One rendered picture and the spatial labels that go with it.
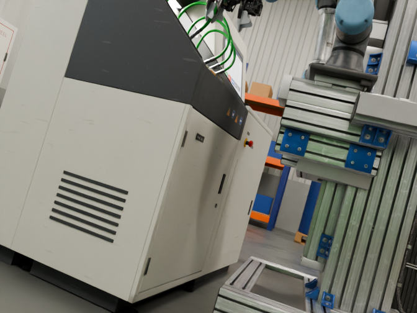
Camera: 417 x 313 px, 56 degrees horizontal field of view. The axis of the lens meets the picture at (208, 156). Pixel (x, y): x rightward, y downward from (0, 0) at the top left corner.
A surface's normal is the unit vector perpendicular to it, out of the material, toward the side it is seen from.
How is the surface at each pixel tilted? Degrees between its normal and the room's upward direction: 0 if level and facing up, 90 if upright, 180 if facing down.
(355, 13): 97
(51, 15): 90
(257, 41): 90
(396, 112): 90
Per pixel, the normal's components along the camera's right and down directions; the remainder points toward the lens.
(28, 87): -0.32, -0.14
